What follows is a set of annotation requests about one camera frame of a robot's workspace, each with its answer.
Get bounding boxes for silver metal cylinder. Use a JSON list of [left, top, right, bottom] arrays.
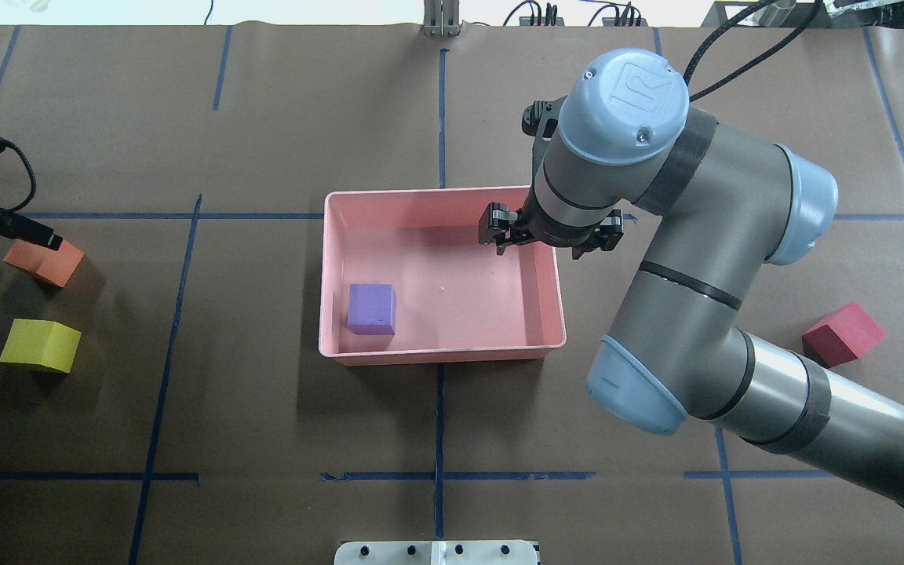
[[749, 0, 797, 28]]

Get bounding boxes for black power connector left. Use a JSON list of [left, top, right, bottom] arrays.
[[501, 1, 566, 27]]

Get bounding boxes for black box with label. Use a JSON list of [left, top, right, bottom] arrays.
[[700, 1, 833, 29]]

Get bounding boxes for black power connector right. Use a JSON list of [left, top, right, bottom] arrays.
[[587, 1, 648, 27]]

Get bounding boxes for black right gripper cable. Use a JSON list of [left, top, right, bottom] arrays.
[[683, 0, 826, 103]]

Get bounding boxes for black power connector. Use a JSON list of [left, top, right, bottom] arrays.
[[587, 1, 648, 27], [501, 1, 566, 27]]

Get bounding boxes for purple foam block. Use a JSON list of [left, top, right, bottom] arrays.
[[347, 283, 397, 336]]

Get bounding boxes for yellow-green foam block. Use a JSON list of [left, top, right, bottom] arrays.
[[0, 319, 82, 374]]

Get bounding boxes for aluminium frame post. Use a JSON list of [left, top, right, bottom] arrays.
[[422, 0, 462, 37]]

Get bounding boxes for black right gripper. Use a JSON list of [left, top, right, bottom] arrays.
[[478, 97, 625, 261]]

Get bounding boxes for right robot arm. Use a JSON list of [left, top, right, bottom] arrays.
[[478, 48, 904, 508]]

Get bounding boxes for orange foam block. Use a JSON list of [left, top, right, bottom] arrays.
[[3, 240, 85, 287]]

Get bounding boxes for pink plastic bin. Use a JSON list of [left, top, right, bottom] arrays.
[[317, 186, 567, 367]]

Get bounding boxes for brown paper table cover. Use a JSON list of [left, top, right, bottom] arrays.
[[0, 22, 904, 564]]

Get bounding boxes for red foam block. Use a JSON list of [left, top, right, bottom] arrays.
[[801, 301, 888, 368]]

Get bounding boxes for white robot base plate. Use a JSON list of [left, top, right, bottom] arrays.
[[334, 539, 541, 564]]

